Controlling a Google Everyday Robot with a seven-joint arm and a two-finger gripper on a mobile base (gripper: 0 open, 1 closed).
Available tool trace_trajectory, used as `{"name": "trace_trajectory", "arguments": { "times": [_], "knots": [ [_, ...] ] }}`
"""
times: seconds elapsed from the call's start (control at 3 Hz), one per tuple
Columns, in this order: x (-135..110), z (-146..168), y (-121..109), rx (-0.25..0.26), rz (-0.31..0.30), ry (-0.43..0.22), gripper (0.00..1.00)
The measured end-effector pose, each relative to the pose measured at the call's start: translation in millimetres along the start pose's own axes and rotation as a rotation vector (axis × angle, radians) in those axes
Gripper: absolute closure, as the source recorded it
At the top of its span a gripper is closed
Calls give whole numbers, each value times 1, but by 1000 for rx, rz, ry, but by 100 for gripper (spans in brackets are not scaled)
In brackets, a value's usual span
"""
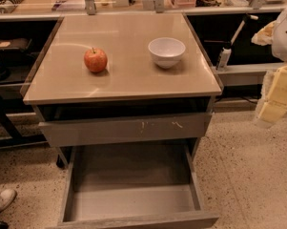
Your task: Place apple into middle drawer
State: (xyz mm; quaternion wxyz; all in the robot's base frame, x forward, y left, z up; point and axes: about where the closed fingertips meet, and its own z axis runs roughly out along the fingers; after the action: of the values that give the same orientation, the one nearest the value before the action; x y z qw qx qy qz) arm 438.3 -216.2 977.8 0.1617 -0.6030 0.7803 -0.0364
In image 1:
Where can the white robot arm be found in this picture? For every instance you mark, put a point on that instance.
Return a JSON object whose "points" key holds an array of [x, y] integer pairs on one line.
{"points": [[275, 35]]}

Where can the black office chair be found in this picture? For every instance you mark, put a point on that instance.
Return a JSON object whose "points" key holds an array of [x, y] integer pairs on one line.
{"points": [[14, 53]]}

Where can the open grey middle drawer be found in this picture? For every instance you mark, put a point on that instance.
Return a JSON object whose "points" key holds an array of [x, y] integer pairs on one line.
{"points": [[133, 186]]}

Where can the white handheld tool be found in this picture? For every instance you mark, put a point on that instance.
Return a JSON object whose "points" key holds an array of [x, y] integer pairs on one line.
{"points": [[226, 51]]}

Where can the grey top drawer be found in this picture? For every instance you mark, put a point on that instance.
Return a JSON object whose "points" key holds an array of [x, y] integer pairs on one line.
{"points": [[125, 129]]}

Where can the grey drawer cabinet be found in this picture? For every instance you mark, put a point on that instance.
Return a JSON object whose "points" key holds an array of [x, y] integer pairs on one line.
{"points": [[131, 85]]}

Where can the white ceramic bowl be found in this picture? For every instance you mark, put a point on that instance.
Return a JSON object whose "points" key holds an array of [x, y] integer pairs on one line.
{"points": [[166, 52]]}

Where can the red apple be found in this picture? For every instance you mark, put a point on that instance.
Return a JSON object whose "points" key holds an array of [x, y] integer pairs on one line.
{"points": [[95, 60]]}

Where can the white shoe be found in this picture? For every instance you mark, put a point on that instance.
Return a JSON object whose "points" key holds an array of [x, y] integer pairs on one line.
{"points": [[6, 198]]}

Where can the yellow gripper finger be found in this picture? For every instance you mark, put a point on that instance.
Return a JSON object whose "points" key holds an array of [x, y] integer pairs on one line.
{"points": [[272, 105]]}

